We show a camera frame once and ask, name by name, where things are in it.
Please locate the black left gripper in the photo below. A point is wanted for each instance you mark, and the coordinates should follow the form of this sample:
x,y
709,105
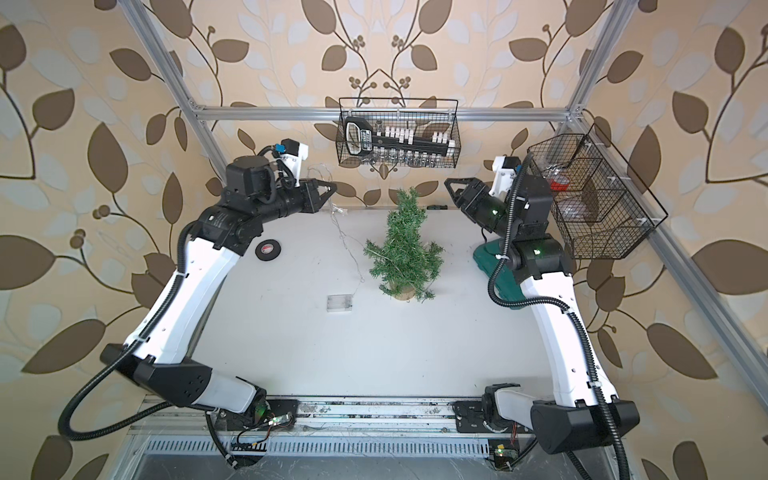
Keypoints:
x,y
310,200

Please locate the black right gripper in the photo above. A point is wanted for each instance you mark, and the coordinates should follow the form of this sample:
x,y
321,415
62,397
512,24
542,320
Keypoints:
x,y
465,195

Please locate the clear wire string lights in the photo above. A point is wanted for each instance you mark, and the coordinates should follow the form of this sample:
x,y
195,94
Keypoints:
x,y
323,173

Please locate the small green christmas tree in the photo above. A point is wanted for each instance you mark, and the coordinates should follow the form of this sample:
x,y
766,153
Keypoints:
x,y
404,264

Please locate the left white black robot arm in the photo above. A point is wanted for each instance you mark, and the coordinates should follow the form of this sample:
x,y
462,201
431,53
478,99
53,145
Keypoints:
x,y
154,356

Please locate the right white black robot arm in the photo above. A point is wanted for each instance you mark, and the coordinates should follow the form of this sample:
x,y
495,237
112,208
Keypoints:
x,y
533,271

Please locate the black tape roll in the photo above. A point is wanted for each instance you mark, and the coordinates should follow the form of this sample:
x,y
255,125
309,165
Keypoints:
x,y
268,250

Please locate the red item in basket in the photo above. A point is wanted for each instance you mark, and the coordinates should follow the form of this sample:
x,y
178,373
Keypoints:
x,y
557,180

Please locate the clear battery box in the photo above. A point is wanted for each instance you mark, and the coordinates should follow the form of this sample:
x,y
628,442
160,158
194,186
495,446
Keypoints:
x,y
339,303

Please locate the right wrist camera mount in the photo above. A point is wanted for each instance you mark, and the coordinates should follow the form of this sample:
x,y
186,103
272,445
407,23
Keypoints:
x,y
505,169

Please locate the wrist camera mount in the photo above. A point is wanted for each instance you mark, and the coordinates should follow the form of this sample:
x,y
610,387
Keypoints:
x,y
505,169
292,153

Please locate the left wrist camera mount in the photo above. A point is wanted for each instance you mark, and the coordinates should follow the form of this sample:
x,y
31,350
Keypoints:
x,y
292,153

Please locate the back black wire basket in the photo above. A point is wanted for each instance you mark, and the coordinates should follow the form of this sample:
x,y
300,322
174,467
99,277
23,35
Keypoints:
x,y
425,115

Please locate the side black wire basket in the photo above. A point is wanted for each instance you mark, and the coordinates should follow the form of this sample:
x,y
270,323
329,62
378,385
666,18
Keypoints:
x,y
609,209

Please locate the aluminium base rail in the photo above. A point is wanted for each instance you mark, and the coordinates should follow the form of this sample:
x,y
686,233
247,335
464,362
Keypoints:
x,y
326,415

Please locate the aluminium frame post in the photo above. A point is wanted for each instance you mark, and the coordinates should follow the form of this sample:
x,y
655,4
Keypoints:
x,y
138,17

